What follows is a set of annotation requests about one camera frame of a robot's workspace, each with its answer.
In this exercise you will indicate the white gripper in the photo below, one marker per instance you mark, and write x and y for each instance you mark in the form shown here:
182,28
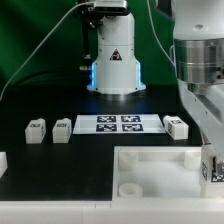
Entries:
207,111

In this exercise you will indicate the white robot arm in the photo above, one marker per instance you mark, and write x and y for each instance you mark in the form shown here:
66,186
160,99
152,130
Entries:
198,60

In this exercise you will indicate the white sheet with tags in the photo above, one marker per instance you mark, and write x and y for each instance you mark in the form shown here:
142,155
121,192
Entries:
118,124

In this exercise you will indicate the black camera on stand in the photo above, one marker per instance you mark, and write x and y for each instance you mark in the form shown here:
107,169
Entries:
97,9

